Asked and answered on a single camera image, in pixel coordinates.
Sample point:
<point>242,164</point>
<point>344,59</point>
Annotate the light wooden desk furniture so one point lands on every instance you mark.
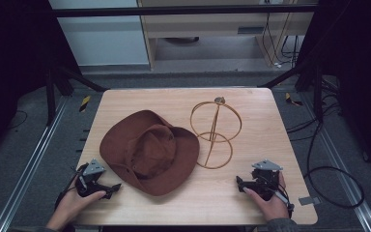
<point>206,27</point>

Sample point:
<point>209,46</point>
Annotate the black metal stand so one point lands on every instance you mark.
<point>318,93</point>
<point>50,96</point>

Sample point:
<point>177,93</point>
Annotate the black curtain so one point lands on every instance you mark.
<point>360,64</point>
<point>9,64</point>

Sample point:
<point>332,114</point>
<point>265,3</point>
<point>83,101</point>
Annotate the aluminium floor rail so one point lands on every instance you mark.
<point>344,167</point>
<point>29,167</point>

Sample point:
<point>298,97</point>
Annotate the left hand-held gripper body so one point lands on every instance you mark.
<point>90,180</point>

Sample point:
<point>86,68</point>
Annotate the grey tape piece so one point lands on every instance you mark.
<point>309,200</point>

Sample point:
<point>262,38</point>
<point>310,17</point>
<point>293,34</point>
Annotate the brown wide-brim hat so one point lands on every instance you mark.
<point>148,151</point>

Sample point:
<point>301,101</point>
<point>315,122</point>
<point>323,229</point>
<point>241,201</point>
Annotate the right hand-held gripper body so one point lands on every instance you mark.
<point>265,182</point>

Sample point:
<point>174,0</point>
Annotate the person's right hand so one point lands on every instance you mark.
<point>272,208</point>

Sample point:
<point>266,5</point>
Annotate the black horizontal frame bar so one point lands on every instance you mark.
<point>174,11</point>

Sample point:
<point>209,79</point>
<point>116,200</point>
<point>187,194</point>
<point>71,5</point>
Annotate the person's left hand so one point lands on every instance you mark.
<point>74,206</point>

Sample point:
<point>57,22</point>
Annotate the white cabinet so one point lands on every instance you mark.
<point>103,38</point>

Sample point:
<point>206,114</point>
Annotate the yellow black striped tape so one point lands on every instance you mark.
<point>291,100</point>
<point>84,103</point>

